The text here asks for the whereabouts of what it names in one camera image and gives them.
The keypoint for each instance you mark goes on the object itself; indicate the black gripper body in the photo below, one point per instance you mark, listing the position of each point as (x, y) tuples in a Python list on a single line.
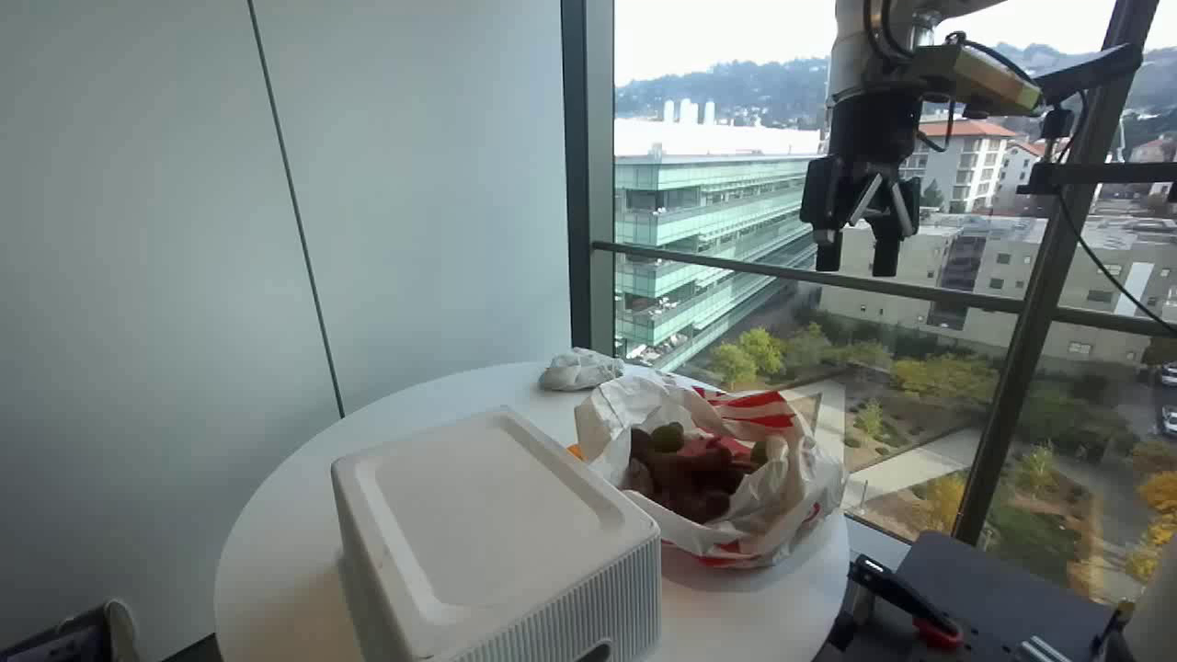
[(874, 151)]

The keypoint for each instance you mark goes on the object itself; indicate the green ball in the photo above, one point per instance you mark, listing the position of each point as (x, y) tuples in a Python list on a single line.
[(666, 434)]

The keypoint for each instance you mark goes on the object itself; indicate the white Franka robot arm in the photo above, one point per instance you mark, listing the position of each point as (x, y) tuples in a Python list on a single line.
[(858, 39)]

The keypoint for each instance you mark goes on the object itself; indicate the white red striped plastic bag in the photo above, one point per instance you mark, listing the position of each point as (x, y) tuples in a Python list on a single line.
[(785, 492)]

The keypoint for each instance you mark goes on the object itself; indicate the grey window railing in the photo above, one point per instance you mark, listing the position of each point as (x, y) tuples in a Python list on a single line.
[(760, 265)]

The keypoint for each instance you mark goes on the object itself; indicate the crumpled white grey cloth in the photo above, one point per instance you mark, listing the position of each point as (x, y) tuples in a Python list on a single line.
[(578, 370)]

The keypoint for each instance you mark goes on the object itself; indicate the small orange object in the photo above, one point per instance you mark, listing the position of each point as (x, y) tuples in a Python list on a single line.
[(572, 451)]

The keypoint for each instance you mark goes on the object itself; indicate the black equipment case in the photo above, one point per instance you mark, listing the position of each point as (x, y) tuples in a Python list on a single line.
[(1018, 602)]

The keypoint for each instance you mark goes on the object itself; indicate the white plastic box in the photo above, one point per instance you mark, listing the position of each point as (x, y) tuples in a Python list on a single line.
[(490, 540)]

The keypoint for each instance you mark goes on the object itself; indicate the olive wrist camera box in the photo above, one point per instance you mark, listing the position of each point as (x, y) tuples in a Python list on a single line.
[(980, 76)]

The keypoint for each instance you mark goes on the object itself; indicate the black camera stand pole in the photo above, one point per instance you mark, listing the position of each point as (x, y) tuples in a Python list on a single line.
[(1042, 282)]

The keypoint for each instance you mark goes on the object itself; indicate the dark window frame post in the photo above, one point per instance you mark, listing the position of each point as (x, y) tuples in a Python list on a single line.
[(588, 172)]

